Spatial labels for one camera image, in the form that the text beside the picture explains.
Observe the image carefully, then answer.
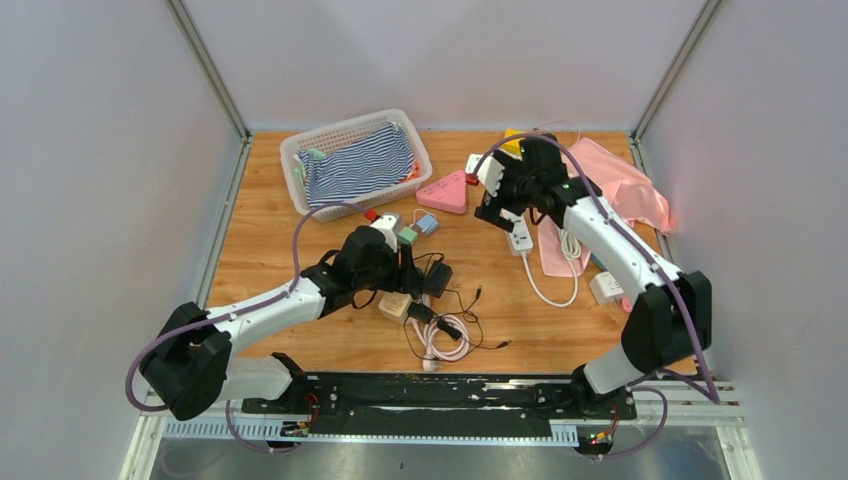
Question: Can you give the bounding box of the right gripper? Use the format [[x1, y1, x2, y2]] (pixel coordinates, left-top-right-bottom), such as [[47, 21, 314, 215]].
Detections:
[[475, 150, 540, 233]]

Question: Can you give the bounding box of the beige wooden cube socket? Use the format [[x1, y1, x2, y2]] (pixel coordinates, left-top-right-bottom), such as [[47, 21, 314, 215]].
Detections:
[[378, 292, 413, 326]]

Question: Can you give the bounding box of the white power strip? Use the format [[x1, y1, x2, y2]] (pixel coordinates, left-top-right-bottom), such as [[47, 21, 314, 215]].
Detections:
[[501, 209, 534, 256]]

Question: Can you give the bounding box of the green plug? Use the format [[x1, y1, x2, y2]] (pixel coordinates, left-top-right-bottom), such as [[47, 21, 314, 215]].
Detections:
[[397, 227, 419, 246]]

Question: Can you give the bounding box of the blue plug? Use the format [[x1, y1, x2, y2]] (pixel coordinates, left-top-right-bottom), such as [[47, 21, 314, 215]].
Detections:
[[414, 213, 440, 236]]

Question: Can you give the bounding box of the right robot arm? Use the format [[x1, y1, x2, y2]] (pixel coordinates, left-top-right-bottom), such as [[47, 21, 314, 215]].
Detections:
[[466, 132, 718, 418]]

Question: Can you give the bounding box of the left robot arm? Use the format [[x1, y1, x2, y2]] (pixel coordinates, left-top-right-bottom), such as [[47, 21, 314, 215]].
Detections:
[[128, 226, 424, 421]]

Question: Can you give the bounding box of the white cube socket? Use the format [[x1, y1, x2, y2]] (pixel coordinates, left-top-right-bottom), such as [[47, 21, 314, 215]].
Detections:
[[589, 272, 624, 305]]

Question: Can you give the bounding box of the pink plug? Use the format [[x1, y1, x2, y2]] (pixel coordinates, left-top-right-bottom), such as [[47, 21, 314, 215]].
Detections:
[[620, 297, 633, 313]]

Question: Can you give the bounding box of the pink triangular power strip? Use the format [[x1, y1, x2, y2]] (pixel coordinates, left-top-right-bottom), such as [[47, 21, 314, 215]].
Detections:
[[415, 170, 468, 215]]

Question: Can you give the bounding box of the blue white striped cloth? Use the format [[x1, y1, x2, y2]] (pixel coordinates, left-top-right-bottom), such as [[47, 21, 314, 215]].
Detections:
[[294, 122, 417, 207]]

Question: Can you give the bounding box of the white plastic basket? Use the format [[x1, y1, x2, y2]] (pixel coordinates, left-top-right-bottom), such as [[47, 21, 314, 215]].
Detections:
[[280, 109, 433, 222]]

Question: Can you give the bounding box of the pink cloth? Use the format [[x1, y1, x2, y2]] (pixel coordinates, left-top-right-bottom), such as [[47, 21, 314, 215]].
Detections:
[[537, 138, 678, 277]]

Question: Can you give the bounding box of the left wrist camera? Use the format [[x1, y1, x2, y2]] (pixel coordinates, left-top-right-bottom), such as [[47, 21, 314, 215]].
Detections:
[[370, 212, 404, 252]]

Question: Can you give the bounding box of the thin black cable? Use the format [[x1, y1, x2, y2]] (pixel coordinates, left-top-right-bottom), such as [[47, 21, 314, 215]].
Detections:
[[400, 251, 513, 362]]

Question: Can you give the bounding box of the white coiled cable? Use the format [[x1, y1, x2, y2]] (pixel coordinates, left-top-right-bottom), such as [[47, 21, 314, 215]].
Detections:
[[413, 311, 473, 372]]

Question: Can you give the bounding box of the white cable coil on cloth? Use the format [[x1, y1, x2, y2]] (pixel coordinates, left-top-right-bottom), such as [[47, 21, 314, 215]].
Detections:
[[559, 228, 584, 263]]

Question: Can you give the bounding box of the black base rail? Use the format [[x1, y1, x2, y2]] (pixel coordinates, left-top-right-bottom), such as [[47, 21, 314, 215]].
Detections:
[[241, 372, 636, 438]]

